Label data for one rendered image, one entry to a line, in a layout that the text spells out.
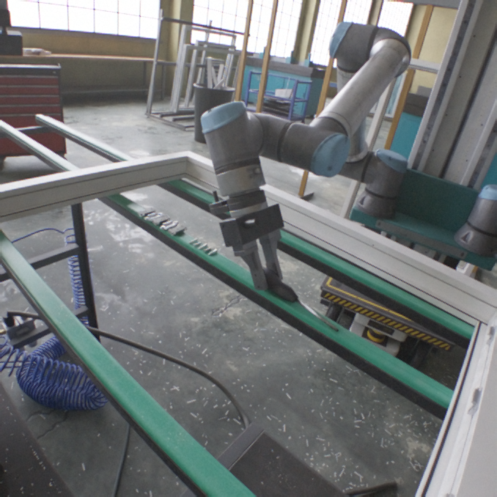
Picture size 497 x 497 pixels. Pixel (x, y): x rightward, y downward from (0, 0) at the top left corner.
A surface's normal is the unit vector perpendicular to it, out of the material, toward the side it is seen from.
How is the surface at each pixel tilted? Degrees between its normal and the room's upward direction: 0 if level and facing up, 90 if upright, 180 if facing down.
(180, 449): 0
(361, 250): 90
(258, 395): 0
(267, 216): 59
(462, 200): 90
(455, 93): 90
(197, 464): 0
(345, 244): 90
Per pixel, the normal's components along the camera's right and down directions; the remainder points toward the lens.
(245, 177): 0.21, 0.12
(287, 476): 0.15, -0.84
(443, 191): -0.48, 0.40
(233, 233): -0.66, 0.31
